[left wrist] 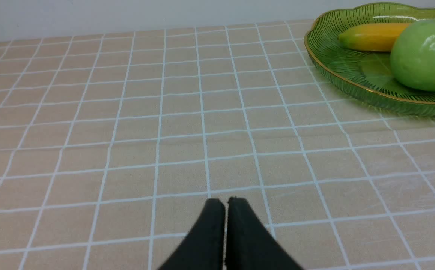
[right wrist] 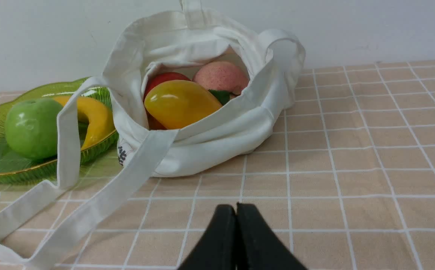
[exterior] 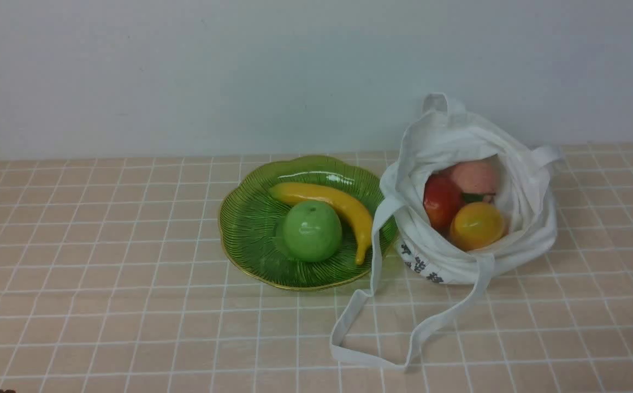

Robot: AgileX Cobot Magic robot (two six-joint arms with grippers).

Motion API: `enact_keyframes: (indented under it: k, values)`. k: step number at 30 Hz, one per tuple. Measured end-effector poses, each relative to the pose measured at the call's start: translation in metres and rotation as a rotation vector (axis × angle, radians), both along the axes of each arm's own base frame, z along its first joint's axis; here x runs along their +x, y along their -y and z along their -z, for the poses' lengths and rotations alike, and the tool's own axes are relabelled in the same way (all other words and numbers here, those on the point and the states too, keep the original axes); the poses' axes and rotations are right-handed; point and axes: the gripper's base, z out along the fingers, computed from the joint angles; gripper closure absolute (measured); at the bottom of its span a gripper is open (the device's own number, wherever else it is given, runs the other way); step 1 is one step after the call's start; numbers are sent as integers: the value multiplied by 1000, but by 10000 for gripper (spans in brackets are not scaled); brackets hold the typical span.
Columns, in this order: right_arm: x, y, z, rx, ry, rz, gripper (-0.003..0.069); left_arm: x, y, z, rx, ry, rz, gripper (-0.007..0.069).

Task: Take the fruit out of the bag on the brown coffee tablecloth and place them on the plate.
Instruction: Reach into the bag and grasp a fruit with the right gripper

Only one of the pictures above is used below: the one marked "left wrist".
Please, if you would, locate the yellow banana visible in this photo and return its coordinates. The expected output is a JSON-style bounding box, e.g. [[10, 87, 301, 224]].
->
[[339, 23, 411, 53]]

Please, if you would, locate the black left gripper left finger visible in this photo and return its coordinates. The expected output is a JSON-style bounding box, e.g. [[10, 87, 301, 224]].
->
[[159, 198, 226, 270]]

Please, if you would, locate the green glass fruit plate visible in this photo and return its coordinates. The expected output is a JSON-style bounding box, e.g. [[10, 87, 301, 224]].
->
[[304, 2, 435, 117]]

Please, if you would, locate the green apple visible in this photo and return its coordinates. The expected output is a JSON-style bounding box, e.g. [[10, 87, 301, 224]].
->
[[390, 19, 435, 92]]

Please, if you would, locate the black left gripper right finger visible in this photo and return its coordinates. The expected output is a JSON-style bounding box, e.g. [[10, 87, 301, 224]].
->
[[226, 197, 303, 270]]

